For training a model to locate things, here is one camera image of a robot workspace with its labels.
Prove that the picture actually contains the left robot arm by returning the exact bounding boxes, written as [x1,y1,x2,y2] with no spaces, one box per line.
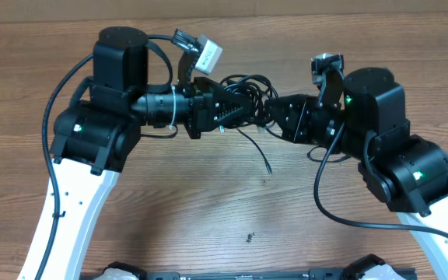
[19,26,253,279]

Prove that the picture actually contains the thin black USB-C cable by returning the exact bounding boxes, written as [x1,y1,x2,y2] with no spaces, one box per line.
[236,127,274,176]

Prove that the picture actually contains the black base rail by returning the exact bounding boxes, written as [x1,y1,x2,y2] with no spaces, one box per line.
[85,254,418,280]

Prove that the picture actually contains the small black debris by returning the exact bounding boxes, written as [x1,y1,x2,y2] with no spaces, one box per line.
[246,233,255,243]

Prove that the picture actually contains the thick black USB cable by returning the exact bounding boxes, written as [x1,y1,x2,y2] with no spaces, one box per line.
[218,73,282,133]

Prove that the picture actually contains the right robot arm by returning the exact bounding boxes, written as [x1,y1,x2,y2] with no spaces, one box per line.
[264,53,448,279]

